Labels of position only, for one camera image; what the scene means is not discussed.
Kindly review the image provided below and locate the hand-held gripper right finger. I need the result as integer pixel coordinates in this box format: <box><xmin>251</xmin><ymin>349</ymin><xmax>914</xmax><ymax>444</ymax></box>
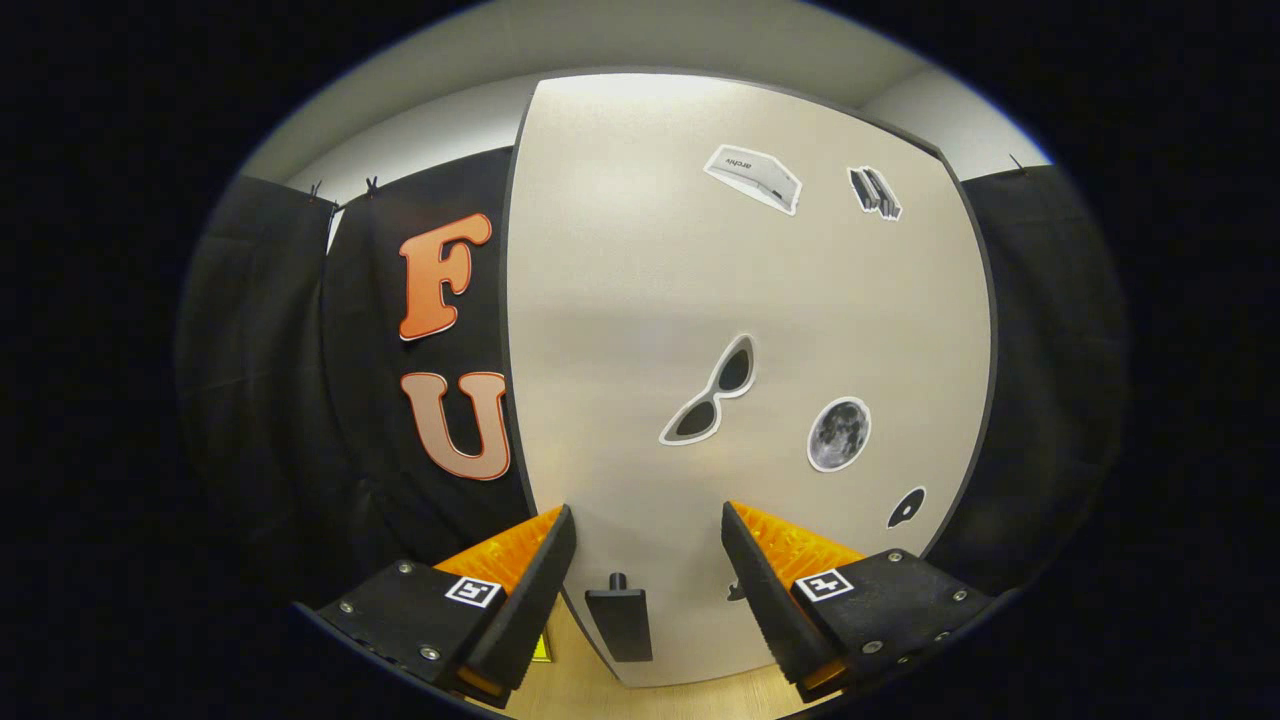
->
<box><xmin>721</xmin><ymin>501</ymin><xmax>1002</xmax><ymax>702</ymax></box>

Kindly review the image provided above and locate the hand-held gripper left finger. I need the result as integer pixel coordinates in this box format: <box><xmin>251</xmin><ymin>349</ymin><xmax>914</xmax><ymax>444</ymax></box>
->
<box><xmin>310</xmin><ymin>505</ymin><xmax>578</xmax><ymax>707</ymax></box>

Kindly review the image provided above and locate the beige shoe cabinet door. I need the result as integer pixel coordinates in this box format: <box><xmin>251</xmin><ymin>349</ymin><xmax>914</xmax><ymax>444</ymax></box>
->
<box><xmin>505</xmin><ymin>72</ymin><xmax>998</xmax><ymax>689</ymax></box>

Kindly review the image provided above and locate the dark grey shoe cabinet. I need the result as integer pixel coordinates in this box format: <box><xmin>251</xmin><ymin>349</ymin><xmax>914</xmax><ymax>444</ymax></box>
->
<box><xmin>500</xmin><ymin>68</ymin><xmax>1001</xmax><ymax>691</ymax></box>

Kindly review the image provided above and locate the black backdrop cloth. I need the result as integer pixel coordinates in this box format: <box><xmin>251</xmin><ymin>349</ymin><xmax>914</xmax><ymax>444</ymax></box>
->
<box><xmin>175</xmin><ymin>145</ymin><xmax>1131</xmax><ymax>601</ymax></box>

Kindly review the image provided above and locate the row of black cloth clips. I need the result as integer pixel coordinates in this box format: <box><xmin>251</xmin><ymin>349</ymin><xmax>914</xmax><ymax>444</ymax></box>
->
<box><xmin>308</xmin><ymin>150</ymin><xmax>1026</xmax><ymax>201</ymax></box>

